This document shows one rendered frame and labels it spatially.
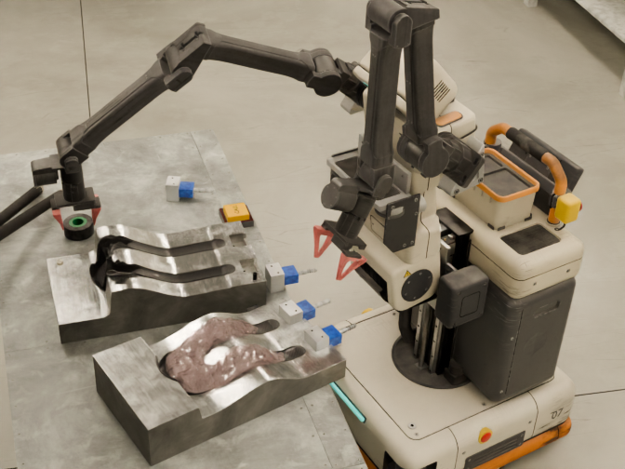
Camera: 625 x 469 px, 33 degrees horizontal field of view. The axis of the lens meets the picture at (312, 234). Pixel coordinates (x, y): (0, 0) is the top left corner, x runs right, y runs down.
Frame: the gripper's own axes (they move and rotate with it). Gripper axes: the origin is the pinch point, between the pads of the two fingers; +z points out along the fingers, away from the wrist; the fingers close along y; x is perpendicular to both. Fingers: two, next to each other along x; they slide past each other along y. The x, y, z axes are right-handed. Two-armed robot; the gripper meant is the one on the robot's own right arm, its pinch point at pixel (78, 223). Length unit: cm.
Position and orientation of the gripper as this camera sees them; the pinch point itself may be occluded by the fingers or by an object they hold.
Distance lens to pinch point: 287.2
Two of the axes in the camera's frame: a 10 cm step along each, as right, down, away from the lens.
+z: -0.3, 8.0, 6.0
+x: 3.0, 5.8, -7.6
